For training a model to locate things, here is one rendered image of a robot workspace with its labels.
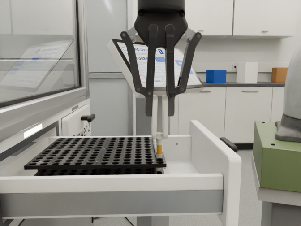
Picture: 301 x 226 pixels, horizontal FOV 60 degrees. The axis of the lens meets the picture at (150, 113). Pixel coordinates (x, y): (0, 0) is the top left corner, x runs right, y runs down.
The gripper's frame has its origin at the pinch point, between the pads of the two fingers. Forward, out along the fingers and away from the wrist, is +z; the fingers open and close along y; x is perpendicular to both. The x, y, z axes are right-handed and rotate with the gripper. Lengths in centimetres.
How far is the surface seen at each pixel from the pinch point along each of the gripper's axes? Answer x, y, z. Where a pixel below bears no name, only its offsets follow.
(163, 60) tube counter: -97, -9, -13
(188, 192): 7.7, -3.8, 9.8
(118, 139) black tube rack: -11.8, 7.9, 7.2
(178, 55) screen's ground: -111, -19, -16
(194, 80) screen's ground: -102, -27, -2
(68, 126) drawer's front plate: -22.3, 21.3, 6.4
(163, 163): 3.6, -0.4, 7.0
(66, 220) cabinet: -21.9, 22.9, 32.0
